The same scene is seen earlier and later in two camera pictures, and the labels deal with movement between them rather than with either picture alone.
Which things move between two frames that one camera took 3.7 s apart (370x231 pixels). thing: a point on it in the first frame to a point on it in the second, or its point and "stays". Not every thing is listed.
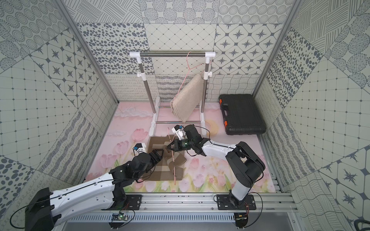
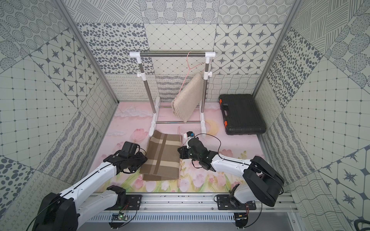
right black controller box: x=241 y=219 stays
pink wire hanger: x=173 y=156 to x=181 y=146
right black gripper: x=177 y=147 to x=183 y=156
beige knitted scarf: x=189 y=99 stays
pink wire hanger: x=190 y=69 stays
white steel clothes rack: x=206 y=73 stays
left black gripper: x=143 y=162 to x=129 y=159
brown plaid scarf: x=171 y=165 stays
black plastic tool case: x=241 y=114 stays
